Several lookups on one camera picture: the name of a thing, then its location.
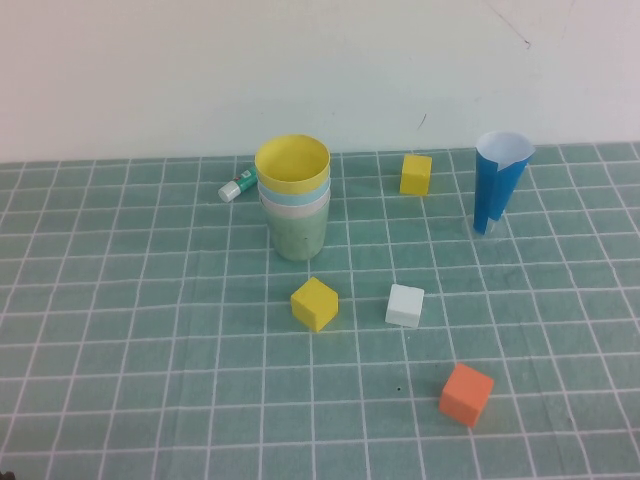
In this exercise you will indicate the pink plastic cup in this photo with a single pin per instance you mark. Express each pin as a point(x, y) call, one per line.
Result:
point(292, 211)

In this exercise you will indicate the light blue plastic cup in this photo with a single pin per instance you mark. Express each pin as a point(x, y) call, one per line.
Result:
point(295, 199)

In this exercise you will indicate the yellow plastic cup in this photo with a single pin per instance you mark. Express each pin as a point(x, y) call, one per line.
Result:
point(290, 165)

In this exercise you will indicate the pale green plastic cup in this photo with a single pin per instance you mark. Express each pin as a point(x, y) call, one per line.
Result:
point(297, 237)

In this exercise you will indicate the yellow foam cube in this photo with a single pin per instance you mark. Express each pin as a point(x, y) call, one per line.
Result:
point(312, 302)
point(415, 175)

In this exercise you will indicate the green and white glue stick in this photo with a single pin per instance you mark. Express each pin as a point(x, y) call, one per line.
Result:
point(235, 187)

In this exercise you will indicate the white foam cube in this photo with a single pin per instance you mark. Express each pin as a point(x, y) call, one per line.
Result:
point(404, 306)

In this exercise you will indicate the blue paper cone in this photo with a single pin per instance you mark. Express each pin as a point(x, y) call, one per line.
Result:
point(492, 190)

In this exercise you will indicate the green checkered tablecloth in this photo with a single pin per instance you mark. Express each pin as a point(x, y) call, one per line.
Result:
point(150, 325)

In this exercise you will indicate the orange foam cube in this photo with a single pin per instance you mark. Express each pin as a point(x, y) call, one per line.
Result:
point(465, 395)

